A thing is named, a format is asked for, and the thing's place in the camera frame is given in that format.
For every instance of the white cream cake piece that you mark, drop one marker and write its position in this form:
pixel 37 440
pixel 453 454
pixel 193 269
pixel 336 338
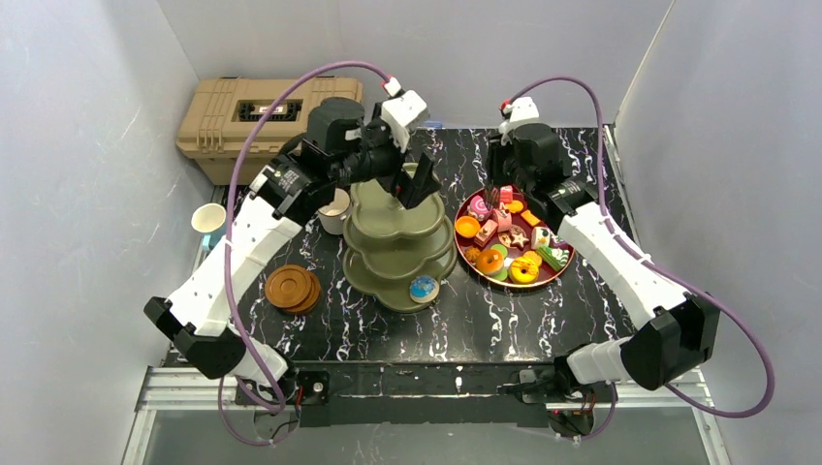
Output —
pixel 540 237

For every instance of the yellow frosted donut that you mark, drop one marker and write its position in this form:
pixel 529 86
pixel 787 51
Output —
pixel 523 271

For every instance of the orange glazed donut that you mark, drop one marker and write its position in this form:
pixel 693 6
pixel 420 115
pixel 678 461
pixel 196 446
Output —
pixel 489 263

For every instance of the yellow square cracker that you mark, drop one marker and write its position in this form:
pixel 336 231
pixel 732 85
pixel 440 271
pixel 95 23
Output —
pixel 532 220

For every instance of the red layered cake slice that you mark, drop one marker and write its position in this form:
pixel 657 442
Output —
pixel 506 194

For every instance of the green macaron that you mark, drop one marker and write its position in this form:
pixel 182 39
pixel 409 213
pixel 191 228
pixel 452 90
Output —
pixel 501 249

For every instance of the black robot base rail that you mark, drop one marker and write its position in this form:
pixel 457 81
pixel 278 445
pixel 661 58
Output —
pixel 330 393

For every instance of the small round yellow cookie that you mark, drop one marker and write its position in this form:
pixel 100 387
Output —
pixel 471 254

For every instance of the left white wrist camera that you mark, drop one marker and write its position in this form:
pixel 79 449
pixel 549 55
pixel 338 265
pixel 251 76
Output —
pixel 404 111

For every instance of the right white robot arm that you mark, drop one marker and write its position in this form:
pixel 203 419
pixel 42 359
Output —
pixel 675 328

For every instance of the pink strawberry cake square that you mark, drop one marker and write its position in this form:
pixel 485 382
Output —
pixel 485 234

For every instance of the white handled metal tongs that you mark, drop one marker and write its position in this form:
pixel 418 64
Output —
pixel 491 197

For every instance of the dark red round tray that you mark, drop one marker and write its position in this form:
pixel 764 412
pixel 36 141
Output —
pixel 509 245

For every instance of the purple cake slice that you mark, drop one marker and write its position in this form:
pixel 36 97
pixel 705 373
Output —
pixel 556 241

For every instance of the brown wooden coaster stack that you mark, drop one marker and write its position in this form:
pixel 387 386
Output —
pixel 293 290

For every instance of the orange tart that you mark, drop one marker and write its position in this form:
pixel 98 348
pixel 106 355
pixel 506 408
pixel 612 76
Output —
pixel 467 226

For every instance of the star shaped cookie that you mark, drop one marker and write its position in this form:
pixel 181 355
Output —
pixel 518 237

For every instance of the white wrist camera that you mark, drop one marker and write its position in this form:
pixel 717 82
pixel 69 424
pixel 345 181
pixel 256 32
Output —
pixel 516 113
pixel 404 111

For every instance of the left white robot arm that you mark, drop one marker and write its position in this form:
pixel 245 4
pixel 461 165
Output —
pixel 201 316

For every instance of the blue frosted donut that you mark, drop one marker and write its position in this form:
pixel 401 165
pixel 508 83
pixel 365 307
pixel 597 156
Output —
pixel 424 289

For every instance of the green three-tier dessert stand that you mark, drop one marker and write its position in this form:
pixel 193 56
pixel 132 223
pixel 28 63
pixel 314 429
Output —
pixel 389 246

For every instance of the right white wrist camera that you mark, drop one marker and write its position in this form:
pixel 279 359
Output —
pixel 516 113

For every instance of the yellow fish shaped cookie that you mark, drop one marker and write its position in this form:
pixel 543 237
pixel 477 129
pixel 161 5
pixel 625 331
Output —
pixel 514 207

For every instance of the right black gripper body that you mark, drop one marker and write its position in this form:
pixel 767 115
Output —
pixel 514 172

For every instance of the pink swirl roll cake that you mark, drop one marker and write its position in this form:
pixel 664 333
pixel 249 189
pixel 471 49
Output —
pixel 479 209

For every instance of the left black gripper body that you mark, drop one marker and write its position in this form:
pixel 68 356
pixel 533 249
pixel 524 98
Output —
pixel 403 177

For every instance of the green layered cake slice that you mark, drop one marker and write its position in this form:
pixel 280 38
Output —
pixel 555 258

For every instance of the blue mug cream interior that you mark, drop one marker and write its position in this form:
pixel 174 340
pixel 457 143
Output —
pixel 209 220

